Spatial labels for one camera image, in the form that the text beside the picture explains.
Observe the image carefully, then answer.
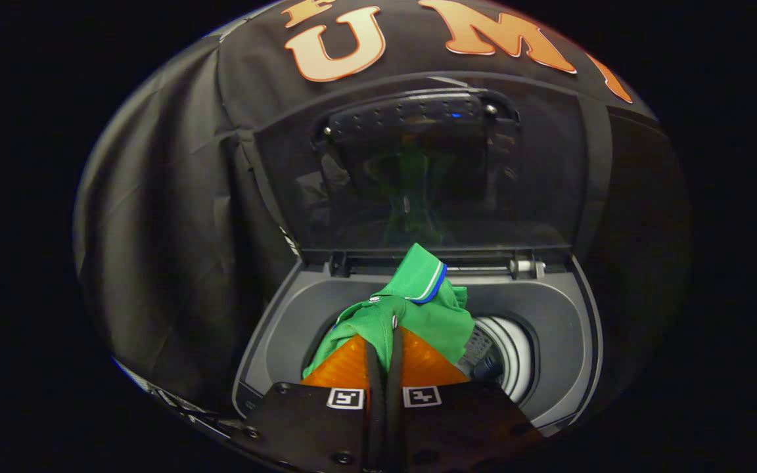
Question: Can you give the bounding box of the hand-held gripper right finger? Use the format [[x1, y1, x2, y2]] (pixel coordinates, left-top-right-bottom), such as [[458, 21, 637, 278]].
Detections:
[[385, 327, 545, 473]]

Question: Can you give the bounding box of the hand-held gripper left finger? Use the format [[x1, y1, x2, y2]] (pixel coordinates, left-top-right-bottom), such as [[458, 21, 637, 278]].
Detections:
[[234, 334, 386, 473]]

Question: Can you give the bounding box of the green polo shirt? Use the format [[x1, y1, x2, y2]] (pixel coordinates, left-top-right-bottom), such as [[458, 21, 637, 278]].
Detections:
[[301, 242, 476, 382]]

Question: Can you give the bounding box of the dark grey washing machine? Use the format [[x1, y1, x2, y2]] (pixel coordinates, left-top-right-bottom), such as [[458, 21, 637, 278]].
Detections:
[[231, 248, 606, 438]]

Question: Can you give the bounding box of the black backdrop cloth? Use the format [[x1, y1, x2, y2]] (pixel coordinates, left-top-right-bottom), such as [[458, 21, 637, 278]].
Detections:
[[73, 0, 693, 434]]

